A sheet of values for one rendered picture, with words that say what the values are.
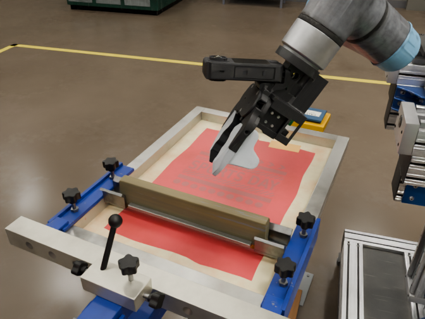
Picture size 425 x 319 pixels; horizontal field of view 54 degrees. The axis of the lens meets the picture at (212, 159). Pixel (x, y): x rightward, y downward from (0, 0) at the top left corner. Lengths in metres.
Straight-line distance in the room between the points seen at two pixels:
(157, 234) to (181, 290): 0.28
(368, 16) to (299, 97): 0.14
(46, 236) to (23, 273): 1.47
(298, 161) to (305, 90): 0.77
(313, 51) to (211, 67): 0.14
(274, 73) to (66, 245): 0.60
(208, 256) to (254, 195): 0.27
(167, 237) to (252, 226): 0.23
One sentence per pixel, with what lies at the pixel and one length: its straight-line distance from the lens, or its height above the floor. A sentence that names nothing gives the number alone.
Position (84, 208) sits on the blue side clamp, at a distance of 1.13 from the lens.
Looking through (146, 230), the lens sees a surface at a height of 0.96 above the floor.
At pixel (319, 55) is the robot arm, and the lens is 0.60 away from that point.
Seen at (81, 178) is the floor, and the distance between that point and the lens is 3.07.
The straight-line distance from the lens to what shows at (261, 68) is 0.60.
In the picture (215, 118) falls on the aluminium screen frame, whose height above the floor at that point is 0.97.
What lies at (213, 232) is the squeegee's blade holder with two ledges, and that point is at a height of 1.00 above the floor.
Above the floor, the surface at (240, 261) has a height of 0.96.
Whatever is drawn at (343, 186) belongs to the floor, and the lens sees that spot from 2.99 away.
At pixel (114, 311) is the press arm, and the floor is 1.04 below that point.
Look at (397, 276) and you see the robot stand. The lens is 2.15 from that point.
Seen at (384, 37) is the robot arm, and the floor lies 1.52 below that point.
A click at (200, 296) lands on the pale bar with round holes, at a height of 1.04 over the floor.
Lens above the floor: 1.69
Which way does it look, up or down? 33 degrees down
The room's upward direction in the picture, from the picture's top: straight up
